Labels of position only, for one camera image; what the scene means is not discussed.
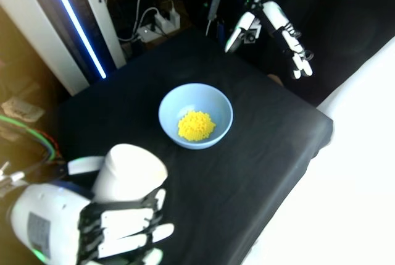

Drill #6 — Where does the blue bowl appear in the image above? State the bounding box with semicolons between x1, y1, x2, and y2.
158;83;234;150

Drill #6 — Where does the white cable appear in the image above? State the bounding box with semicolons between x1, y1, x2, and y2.
117;0;161;43

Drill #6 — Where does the blue-white LED light strip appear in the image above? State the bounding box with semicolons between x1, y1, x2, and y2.
51;0;107;80

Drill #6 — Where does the white plastic cup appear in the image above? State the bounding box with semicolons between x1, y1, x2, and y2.
91;143;169;203

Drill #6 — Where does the black table cloth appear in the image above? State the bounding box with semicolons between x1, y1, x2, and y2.
57;25;334;265

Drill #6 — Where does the crumpled grey paper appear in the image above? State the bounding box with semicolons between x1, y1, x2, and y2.
0;96;46;123

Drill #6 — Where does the white pillar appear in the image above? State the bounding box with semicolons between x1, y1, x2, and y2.
0;0;126;96

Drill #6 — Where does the pile of yellow beads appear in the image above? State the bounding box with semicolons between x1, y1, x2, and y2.
177;109;217;142

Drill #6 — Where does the white power strip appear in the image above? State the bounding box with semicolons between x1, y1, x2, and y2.
137;8;181;43

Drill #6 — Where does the white hanging adapter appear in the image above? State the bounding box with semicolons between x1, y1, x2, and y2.
205;0;222;36

